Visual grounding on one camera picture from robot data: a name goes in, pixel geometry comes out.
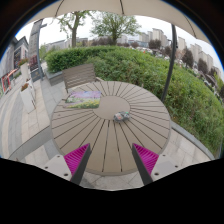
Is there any white planter box near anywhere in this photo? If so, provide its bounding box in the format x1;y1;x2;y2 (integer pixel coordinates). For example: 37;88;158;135
20;83;36;113

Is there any grey computer mouse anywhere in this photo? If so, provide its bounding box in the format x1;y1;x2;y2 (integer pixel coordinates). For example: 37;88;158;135
114;111;130;122

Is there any beige patio umbrella canopy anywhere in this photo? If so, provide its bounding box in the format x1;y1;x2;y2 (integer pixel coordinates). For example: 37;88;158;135
28;0;210;44

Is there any white planter box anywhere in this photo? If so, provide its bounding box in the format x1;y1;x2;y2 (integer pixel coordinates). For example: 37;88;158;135
19;58;30;81
20;83;36;113

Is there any round slatted wooden table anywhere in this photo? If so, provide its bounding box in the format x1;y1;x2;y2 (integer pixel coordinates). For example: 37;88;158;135
51;81;171;175

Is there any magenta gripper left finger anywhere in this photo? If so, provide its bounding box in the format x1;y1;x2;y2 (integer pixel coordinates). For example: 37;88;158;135
42;143;92;186

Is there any trimmed green hedge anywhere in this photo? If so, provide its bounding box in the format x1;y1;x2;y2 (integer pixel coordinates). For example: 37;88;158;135
45;46;224;153

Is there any flower-print mouse pad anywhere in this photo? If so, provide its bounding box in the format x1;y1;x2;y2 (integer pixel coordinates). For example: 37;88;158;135
64;91;101;109

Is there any dark sign pillar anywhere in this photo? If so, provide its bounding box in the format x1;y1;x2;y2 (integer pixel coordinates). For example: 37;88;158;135
28;19;45;82

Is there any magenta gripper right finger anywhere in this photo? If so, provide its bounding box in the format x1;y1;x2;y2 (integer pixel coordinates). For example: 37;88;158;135
131;143;183;186

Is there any slatted wooden chair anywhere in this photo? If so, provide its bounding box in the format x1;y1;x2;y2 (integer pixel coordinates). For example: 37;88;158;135
62;64;101;90

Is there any dark curved umbrella pole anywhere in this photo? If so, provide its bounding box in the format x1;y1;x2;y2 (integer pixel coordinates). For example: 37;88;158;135
161;24;177;102

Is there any white planter box far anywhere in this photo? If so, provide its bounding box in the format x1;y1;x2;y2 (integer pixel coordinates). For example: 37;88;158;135
19;58;30;81

